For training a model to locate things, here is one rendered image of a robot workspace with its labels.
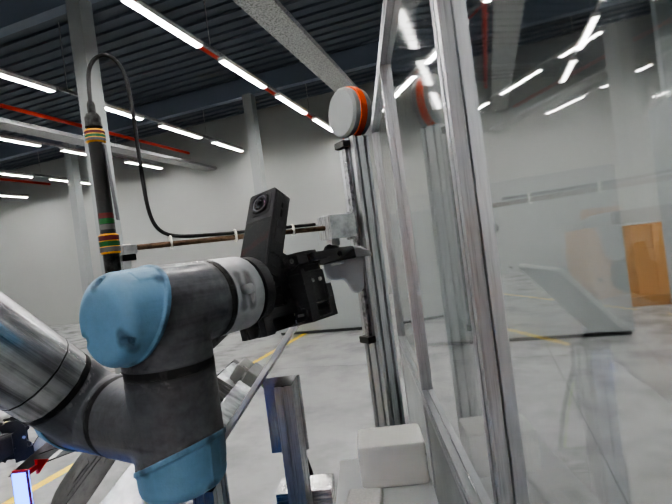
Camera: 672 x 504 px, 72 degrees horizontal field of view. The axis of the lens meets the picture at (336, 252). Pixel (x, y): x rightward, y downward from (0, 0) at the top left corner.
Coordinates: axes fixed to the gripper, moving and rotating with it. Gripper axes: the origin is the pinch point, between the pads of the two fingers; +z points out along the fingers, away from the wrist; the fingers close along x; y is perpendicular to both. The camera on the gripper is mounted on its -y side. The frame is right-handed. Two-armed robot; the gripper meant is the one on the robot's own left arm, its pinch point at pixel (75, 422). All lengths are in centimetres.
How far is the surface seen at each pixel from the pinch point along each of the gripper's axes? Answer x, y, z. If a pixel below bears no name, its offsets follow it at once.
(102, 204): -45.6, -2.6, 10.8
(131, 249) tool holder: -34.9, -1.6, 15.6
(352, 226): -35, -6, 76
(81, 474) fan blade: 14.4, 15.9, 0.6
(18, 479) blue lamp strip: 2.6, -24.3, -9.8
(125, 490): 16.2, -2.1, 7.1
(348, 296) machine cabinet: -3, 560, 464
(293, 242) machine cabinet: -118, 620, 408
